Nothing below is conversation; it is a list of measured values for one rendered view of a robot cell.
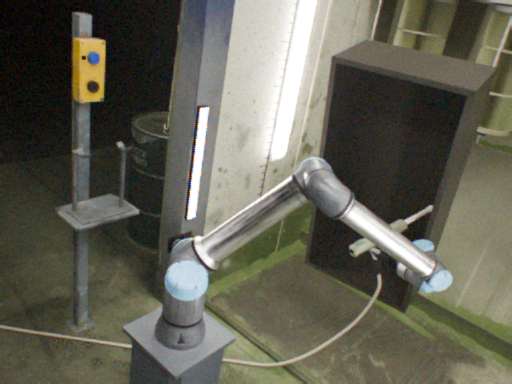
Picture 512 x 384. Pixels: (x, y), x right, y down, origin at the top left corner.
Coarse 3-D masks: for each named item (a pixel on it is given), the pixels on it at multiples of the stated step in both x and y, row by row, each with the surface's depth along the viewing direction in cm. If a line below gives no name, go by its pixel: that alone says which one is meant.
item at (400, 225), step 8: (416, 216) 220; (392, 224) 217; (400, 224) 216; (400, 232) 217; (360, 240) 210; (368, 240) 211; (352, 248) 209; (360, 248) 209; (368, 248) 211; (376, 248) 214; (376, 264) 218; (376, 272) 221
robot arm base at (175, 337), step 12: (156, 324) 172; (168, 324) 164; (204, 324) 175; (156, 336) 169; (168, 336) 165; (180, 336) 165; (192, 336) 166; (204, 336) 172; (180, 348) 165; (192, 348) 167
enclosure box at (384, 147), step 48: (384, 48) 209; (336, 96) 217; (384, 96) 228; (432, 96) 214; (480, 96) 181; (336, 144) 238; (384, 144) 240; (432, 144) 224; (384, 192) 253; (432, 192) 235; (336, 240) 283; (432, 240) 220; (384, 288) 250
